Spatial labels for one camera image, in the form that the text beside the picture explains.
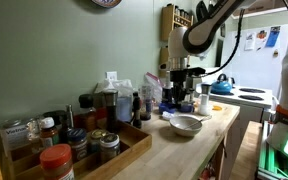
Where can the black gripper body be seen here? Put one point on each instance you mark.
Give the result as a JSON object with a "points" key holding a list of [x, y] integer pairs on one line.
{"points": [[178, 78]]}

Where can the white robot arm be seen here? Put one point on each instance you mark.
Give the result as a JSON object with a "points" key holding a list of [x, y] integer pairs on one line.
{"points": [[197, 39]]}

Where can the blue cup right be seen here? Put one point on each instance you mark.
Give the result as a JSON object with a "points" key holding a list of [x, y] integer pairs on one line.
{"points": [[187, 108]]}

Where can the blue cup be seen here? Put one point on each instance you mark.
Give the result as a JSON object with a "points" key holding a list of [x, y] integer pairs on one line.
{"points": [[165, 107], [187, 108]]}

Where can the blue cup left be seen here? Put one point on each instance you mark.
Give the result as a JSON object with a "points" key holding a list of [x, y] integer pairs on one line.
{"points": [[165, 107]]}

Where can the grey ceramic bowl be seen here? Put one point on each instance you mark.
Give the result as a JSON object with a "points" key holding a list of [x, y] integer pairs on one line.
{"points": [[178, 124]]}

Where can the crumpled white paper towel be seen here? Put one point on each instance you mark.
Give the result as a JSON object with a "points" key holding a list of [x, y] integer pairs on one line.
{"points": [[167, 115]]}

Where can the white plastic container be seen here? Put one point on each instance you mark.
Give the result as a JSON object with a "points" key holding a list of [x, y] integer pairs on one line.
{"points": [[204, 107]]}

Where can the blue tea kettle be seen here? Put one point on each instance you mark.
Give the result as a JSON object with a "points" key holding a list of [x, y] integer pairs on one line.
{"points": [[221, 85]]}

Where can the dark sauce bottle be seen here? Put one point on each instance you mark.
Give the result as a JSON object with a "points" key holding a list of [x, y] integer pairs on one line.
{"points": [[136, 111]]}

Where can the orange plastic lid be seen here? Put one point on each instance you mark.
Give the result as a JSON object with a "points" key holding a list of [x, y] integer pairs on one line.
{"points": [[217, 108]]}

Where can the clear plastic bag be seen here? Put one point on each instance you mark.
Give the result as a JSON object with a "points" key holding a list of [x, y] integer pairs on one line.
{"points": [[122, 96]]}

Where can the white kitchen stove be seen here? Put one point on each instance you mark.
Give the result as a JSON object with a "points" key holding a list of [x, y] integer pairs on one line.
{"points": [[253, 103]]}

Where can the white refrigerator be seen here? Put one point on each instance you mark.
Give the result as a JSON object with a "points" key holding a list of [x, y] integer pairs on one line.
{"points": [[257, 62]]}

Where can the red lid spice jar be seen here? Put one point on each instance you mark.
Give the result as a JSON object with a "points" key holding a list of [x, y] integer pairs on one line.
{"points": [[56, 163]]}

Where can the metal wire whisk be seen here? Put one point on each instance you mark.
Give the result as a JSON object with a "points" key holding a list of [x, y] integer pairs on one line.
{"points": [[199, 121]]}

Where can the wooden wall spice rack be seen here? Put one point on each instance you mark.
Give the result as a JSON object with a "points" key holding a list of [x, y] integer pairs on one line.
{"points": [[172, 17]]}

